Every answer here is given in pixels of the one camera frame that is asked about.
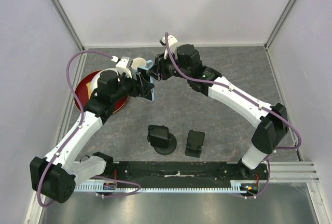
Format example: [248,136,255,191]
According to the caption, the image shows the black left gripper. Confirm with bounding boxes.
[110,70,154,103]

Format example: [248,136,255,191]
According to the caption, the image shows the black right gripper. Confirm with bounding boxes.
[146,49,190,82]

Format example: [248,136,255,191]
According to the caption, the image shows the blue-cased smartphone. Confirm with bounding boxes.
[136,67,155,101]

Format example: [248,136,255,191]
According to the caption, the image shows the black smartphone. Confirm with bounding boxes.
[147,125,169,148]

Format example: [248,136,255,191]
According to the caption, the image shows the black round-base phone stand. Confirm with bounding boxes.
[154,133,177,156]

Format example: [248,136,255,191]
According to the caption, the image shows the black folding phone stand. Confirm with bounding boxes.
[185,130,205,158]

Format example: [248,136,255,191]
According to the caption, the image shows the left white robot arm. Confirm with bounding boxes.
[30,67,154,203]

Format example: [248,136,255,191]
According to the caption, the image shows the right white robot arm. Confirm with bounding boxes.
[148,44,289,179]

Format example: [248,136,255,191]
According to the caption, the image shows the light blue ceramic mug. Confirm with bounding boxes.
[131,57,153,74]

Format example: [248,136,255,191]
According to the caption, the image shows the white paper plate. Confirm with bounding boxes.
[90,68,117,92]

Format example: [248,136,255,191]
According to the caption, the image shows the yellow sponge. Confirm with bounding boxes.
[86,82,91,99]

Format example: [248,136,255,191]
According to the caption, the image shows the red round tray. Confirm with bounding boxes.
[75,70,130,114]

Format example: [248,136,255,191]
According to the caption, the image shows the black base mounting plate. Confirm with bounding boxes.
[102,161,268,184]

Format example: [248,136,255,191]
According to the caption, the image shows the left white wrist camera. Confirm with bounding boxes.
[111,56,133,78]

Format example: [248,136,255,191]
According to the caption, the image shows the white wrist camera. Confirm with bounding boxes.
[159,35,178,52]
[111,56,133,78]

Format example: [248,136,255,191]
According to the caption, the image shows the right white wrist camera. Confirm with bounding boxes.
[159,35,178,52]

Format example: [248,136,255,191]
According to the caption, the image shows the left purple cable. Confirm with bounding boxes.
[36,50,142,207]

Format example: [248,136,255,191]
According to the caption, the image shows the purple cable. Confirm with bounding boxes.
[164,32,303,199]
[36,50,142,207]

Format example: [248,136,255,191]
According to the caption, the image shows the light blue cable duct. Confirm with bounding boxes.
[75,179,255,193]

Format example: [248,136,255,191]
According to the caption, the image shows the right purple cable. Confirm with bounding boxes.
[164,32,303,199]

